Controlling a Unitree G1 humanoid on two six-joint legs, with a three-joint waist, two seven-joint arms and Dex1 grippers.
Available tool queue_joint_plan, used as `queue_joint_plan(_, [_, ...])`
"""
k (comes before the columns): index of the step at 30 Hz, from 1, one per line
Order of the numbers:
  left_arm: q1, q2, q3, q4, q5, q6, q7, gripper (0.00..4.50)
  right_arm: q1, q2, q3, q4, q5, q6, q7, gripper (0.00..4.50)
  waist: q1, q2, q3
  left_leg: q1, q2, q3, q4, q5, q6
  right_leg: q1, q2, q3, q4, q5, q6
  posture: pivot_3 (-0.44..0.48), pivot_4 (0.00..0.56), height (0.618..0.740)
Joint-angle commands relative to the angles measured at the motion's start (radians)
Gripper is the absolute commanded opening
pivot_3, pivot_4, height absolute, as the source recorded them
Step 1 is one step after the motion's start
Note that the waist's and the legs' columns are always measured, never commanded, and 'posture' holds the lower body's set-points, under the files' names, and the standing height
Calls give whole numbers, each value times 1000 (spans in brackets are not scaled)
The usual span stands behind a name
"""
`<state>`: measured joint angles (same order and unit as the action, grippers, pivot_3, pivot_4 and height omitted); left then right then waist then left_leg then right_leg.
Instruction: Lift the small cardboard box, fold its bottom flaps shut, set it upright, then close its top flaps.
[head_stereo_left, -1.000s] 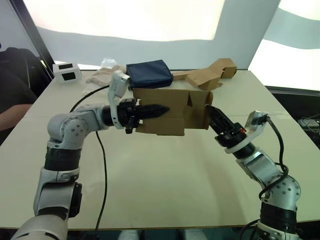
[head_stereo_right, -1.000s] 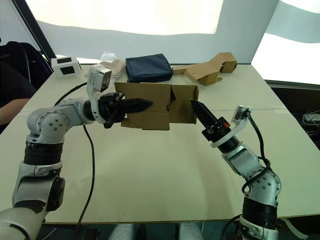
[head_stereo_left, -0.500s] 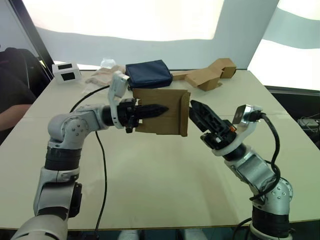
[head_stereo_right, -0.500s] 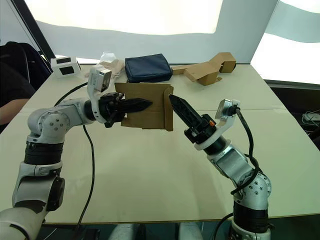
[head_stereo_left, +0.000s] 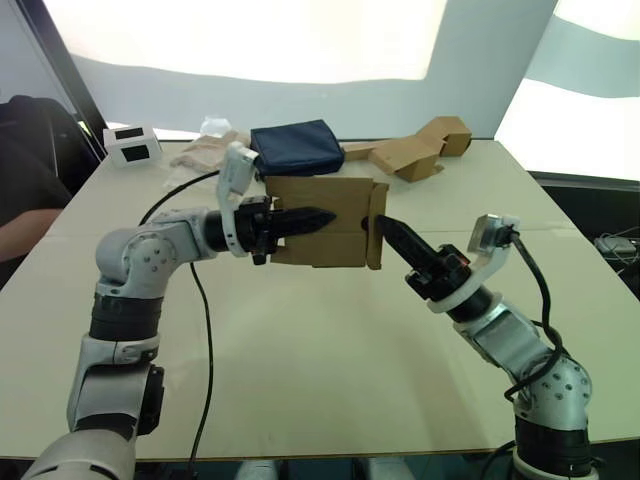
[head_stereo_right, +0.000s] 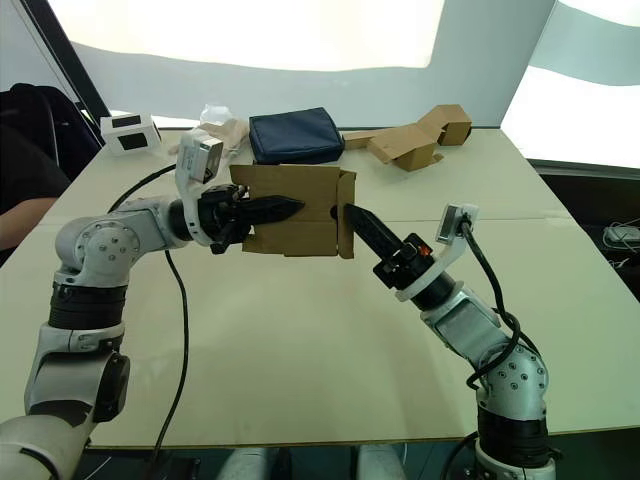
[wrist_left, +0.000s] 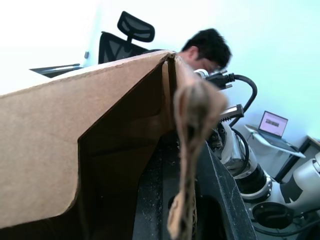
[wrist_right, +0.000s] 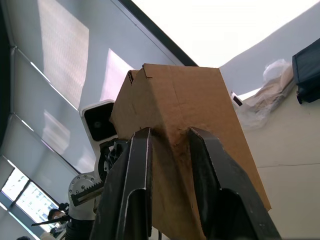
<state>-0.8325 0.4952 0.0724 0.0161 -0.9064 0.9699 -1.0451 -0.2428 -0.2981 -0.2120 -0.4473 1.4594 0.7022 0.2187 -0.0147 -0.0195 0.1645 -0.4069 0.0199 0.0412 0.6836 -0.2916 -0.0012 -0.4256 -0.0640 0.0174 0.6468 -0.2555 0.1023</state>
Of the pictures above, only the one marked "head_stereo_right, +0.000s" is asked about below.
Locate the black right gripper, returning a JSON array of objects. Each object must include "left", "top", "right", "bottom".
[{"left": 344, "top": 203, "right": 434, "bottom": 292}]

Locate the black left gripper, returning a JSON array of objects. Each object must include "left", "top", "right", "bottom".
[{"left": 198, "top": 183, "right": 307, "bottom": 256}]

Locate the small brown cardboard box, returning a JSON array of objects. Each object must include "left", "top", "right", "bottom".
[{"left": 228, "top": 163, "right": 358, "bottom": 260}]

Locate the flattened open cardboard box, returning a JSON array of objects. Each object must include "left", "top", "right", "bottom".
[{"left": 342, "top": 123, "right": 446, "bottom": 174}]

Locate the small folded cardboard box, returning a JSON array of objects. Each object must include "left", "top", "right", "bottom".
[{"left": 418, "top": 103, "right": 473, "bottom": 148}]

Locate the white box with black panels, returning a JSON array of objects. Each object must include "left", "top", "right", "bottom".
[{"left": 99, "top": 112, "right": 162, "bottom": 157}]

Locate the navy blue fabric pouch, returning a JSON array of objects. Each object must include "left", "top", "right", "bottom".
[{"left": 248, "top": 106, "right": 346, "bottom": 166}]

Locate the crumpled beige cloth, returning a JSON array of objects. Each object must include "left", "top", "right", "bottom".
[{"left": 167, "top": 117, "right": 250, "bottom": 157}]

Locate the clear plastic bag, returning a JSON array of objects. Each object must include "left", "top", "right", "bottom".
[{"left": 199, "top": 103, "right": 235, "bottom": 127}]

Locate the grey rounded shape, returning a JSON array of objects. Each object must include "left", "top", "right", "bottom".
[
  {"left": 356, "top": 443, "right": 407, "bottom": 480},
  {"left": 220, "top": 446, "right": 282, "bottom": 480}
]

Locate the black chair back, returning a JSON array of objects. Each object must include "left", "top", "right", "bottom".
[{"left": 0, "top": 82, "right": 104, "bottom": 169}]

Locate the person in black shirt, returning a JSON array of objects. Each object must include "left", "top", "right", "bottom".
[{"left": 0, "top": 119, "right": 72, "bottom": 217}]

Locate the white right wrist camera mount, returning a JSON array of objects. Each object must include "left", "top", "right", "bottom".
[{"left": 393, "top": 202, "right": 482, "bottom": 304}]

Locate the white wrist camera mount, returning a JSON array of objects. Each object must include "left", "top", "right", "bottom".
[
  {"left": 173, "top": 127, "right": 225, "bottom": 247},
  {"left": 393, "top": 202, "right": 482, "bottom": 304}
]

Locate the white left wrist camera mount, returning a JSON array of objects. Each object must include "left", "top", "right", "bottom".
[{"left": 173, "top": 127, "right": 225, "bottom": 247}]

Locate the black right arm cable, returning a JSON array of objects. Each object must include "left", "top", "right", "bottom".
[{"left": 460, "top": 219, "right": 544, "bottom": 394}]

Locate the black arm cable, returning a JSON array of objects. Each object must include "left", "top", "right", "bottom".
[
  {"left": 460, "top": 219, "right": 544, "bottom": 394},
  {"left": 106, "top": 164, "right": 191, "bottom": 480}
]

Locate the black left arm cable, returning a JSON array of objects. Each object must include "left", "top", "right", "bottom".
[{"left": 106, "top": 164, "right": 191, "bottom": 480}]

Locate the black slanted frame pole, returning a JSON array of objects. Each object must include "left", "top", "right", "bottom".
[{"left": 28, "top": 0, "right": 112, "bottom": 122}]

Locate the white cable bundle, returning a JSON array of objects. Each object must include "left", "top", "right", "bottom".
[{"left": 601, "top": 221, "right": 640, "bottom": 250}]

